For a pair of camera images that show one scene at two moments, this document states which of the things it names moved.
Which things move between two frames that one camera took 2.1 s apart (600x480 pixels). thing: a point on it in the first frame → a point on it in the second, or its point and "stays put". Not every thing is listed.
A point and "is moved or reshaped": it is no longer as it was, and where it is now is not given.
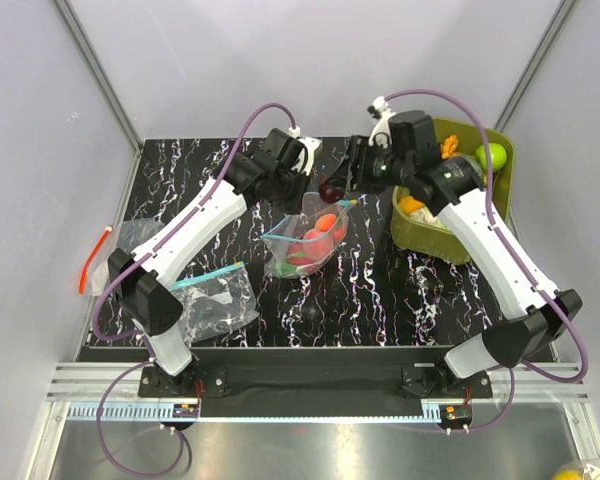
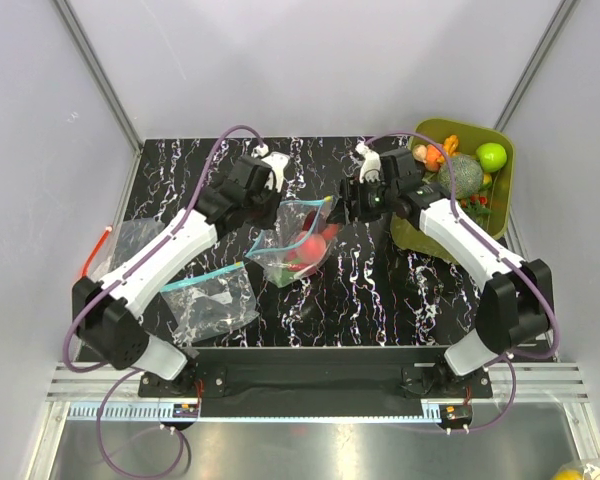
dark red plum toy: [331, 194] → [308, 220]
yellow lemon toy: [568, 475] stays put
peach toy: [325, 222] → [330, 232]
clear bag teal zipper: [306, 240] is moved or reshaped
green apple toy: [497, 156] stays put
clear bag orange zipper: [96, 279] stays put
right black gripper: [359, 152] → [351, 189]
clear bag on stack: [216, 301] stays put
